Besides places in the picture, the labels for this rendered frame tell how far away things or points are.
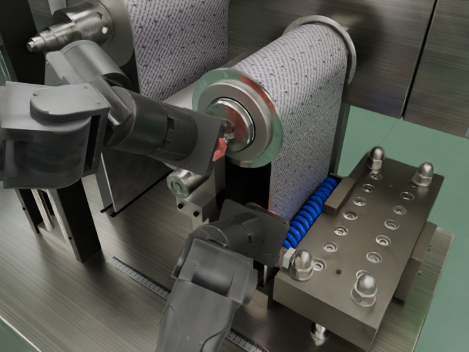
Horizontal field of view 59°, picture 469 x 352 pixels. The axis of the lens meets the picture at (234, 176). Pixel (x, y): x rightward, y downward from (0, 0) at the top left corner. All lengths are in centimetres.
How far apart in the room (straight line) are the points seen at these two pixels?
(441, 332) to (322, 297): 137
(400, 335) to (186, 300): 47
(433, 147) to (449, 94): 220
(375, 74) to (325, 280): 39
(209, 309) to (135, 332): 37
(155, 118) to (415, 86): 53
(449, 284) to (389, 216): 139
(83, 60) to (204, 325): 28
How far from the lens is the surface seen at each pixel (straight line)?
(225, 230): 50
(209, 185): 61
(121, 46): 68
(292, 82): 58
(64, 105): 36
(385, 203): 81
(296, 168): 66
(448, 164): 288
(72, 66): 44
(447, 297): 210
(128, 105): 39
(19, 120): 35
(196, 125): 46
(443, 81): 80
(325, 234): 72
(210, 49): 80
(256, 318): 76
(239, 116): 53
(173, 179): 57
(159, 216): 94
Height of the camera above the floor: 154
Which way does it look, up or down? 39 degrees down
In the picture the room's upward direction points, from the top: straight up
